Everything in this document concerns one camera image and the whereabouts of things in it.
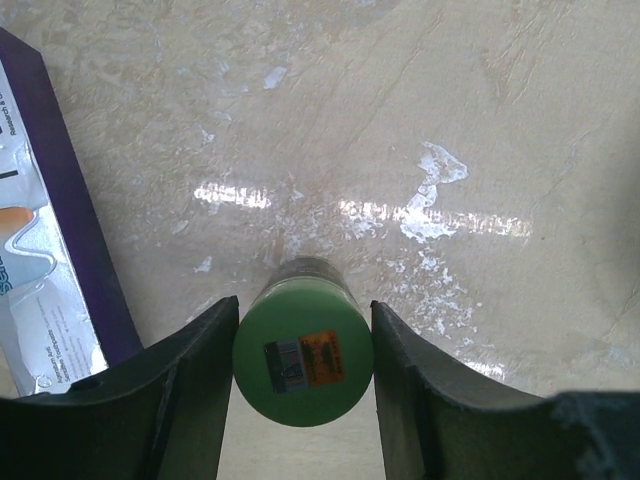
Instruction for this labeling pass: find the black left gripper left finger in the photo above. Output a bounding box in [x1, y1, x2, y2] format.
[1, 296, 239, 479]

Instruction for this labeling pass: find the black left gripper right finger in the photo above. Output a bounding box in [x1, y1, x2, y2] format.
[371, 301, 639, 479]

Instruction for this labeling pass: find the green bottle cap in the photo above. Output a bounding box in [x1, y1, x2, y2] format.
[233, 277, 374, 427]

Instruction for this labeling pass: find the green pill bottle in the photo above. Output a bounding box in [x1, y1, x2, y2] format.
[252, 256, 358, 308]

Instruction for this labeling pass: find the silver toothpaste box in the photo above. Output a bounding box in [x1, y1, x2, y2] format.
[1, 32, 142, 396]

